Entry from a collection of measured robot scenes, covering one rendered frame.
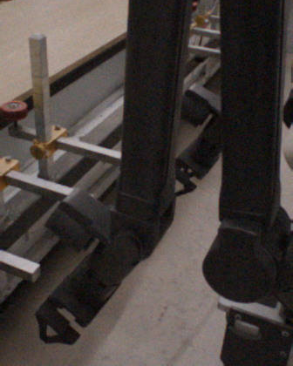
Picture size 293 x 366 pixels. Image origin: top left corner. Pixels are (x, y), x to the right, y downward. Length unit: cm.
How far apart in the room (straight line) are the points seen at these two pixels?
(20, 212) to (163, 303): 90
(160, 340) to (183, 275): 38
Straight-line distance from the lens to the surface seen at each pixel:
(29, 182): 137
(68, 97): 206
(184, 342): 207
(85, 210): 64
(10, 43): 223
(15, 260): 118
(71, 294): 72
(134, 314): 215
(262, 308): 80
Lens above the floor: 161
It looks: 33 degrees down
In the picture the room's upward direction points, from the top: 3 degrees clockwise
